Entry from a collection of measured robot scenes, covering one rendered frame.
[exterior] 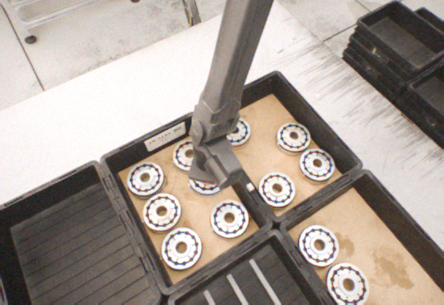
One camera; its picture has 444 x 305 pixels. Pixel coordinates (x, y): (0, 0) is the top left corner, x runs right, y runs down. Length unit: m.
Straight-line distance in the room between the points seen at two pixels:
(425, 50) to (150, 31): 1.80
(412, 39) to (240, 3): 1.66
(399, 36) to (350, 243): 1.34
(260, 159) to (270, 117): 0.16
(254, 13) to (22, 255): 0.84
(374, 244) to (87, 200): 0.80
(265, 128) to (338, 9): 1.97
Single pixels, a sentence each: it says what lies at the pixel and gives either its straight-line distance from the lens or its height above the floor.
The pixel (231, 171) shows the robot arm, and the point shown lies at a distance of 0.61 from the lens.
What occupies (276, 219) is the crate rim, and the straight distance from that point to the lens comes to 0.82.
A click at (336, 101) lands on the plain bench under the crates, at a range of 1.32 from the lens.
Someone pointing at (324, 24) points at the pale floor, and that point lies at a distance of 2.72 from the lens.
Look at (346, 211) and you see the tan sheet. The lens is 0.98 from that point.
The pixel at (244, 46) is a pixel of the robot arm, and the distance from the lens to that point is 0.48.
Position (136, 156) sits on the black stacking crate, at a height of 0.86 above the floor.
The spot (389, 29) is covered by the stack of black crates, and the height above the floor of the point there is 0.49.
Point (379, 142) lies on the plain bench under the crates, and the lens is 1.28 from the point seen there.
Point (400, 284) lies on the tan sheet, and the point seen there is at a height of 0.83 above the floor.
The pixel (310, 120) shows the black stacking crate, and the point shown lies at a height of 0.90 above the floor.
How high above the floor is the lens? 1.71
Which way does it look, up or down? 60 degrees down
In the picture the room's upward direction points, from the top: 2 degrees clockwise
